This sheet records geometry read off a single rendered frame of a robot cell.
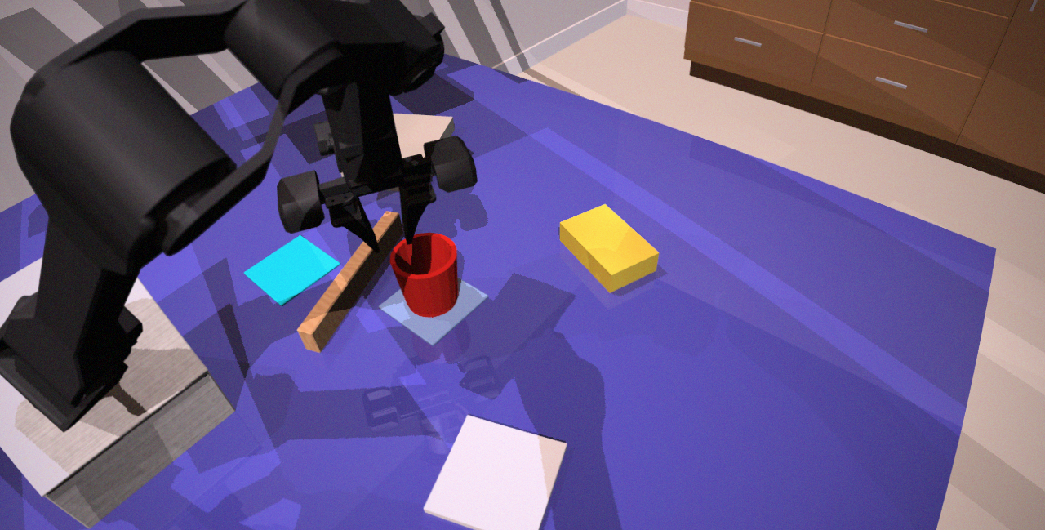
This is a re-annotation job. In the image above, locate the wooden rectangular bar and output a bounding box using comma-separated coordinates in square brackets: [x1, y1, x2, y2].
[298, 211, 403, 353]

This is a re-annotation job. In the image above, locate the red cup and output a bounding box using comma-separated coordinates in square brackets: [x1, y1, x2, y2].
[390, 233, 458, 318]

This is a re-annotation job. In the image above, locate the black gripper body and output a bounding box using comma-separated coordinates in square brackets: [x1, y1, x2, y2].
[277, 114, 478, 234]

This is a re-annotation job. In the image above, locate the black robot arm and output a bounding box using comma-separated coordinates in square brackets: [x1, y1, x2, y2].
[0, 0, 446, 432]

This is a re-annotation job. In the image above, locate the yellow rectangular block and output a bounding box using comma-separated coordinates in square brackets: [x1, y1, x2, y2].
[560, 204, 659, 293]

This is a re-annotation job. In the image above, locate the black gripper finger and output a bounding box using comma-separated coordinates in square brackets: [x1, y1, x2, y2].
[399, 186, 437, 245]
[329, 197, 380, 253]

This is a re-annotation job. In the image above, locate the white flat square pad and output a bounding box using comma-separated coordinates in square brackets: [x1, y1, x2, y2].
[424, 416, 567, 530]

